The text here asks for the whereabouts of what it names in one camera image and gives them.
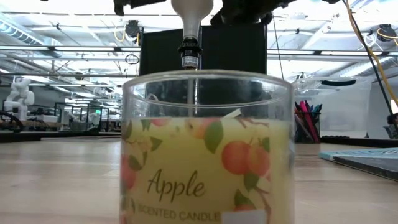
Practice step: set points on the white flood lightbulb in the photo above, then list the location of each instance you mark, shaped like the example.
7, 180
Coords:
192, 15

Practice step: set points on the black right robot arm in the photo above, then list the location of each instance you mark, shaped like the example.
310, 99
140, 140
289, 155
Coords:
331, 1

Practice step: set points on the black monitor back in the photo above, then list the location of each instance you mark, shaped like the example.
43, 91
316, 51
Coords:
161, 49

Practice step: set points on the red pen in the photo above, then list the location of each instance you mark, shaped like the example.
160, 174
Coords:
306, 115

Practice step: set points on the blue pen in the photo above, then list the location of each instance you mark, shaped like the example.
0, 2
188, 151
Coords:
317, 109

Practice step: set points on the clear plastic storage bin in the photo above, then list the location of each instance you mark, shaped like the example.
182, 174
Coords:
342, 105

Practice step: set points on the black mesh pen cup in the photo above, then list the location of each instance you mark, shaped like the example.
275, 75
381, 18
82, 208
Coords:
306, 133

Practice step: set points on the person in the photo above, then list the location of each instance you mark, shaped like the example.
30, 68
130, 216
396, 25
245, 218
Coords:
392, 119

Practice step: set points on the blue Yellowstone book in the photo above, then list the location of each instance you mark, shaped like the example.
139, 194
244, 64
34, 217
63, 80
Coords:
367, 160

